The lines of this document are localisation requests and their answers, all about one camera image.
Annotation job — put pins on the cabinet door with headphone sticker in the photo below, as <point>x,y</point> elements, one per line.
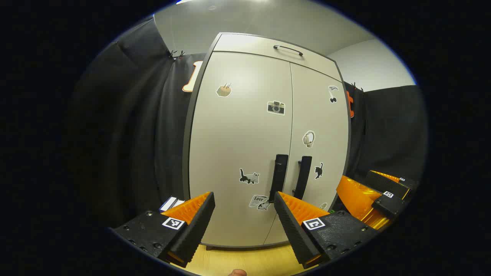
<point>322,115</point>

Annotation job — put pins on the grey double-door shoe cabinet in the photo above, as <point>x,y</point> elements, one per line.
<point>186,153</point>

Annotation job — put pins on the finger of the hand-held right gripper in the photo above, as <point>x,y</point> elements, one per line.
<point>389,207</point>
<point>383,184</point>

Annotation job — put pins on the black backdrop cloth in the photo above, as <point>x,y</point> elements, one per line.
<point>134,134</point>

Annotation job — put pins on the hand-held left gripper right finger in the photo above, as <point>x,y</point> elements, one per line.
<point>293,234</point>

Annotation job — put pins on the cabinet door with camera sticker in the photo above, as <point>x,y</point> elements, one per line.
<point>230,153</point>

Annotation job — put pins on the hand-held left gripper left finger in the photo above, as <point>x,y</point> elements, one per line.
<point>197,230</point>

